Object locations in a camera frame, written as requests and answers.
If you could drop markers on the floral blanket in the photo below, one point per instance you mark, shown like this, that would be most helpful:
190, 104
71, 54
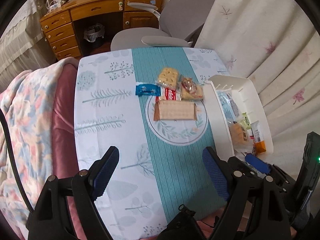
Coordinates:
27, 104

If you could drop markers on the yellow green candy packet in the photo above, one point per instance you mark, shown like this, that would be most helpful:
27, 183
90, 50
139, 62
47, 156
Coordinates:
245, 121

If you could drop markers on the clear cracker packet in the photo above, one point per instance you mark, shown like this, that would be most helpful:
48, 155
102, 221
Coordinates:
238, 134

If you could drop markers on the beige wafer packet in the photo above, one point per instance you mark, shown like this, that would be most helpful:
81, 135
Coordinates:
176, 110

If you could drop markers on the wooden desk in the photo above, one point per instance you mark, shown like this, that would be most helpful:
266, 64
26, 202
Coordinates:
64, 27

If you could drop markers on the teal white patterned tablecloth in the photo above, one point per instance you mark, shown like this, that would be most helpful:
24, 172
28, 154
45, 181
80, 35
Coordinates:
160, 165

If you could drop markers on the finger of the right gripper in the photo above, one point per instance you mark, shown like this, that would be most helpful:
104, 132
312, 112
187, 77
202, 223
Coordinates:
280, 177

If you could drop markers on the dark brownie red-sealed packet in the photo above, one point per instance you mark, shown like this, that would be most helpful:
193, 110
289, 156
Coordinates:
244, 149

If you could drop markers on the round biscuit packet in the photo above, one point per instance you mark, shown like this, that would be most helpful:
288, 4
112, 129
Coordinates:
168, 77

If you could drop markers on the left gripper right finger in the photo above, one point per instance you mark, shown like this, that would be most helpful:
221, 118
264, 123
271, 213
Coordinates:
254, 209

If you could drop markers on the white lace bed cover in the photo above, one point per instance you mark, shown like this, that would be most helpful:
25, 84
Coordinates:
23, 43

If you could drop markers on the white orange oat bar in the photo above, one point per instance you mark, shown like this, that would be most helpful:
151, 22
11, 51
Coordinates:
259, 143

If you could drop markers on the pink sofa cushion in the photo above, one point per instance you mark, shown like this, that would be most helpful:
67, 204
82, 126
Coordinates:
64, 160

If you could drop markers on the red white snack packet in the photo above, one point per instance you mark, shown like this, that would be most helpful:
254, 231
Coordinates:
169, 94

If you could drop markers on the white floral curtain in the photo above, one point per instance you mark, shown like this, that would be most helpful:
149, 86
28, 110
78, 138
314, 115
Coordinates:
274, 44

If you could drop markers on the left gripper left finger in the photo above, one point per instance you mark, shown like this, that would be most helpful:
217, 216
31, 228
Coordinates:
51, 218

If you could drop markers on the blue candy wrapper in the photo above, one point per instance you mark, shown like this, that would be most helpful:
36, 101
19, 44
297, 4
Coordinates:
147, 89

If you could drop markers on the light blue snack packet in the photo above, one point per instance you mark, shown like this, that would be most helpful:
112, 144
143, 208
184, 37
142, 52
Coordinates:
230, 108

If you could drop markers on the white plastic storage bin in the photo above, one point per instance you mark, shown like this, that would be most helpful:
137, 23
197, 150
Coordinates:
245, 96

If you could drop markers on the grey office chair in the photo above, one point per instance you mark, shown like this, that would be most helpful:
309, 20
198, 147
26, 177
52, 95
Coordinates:
178, 22

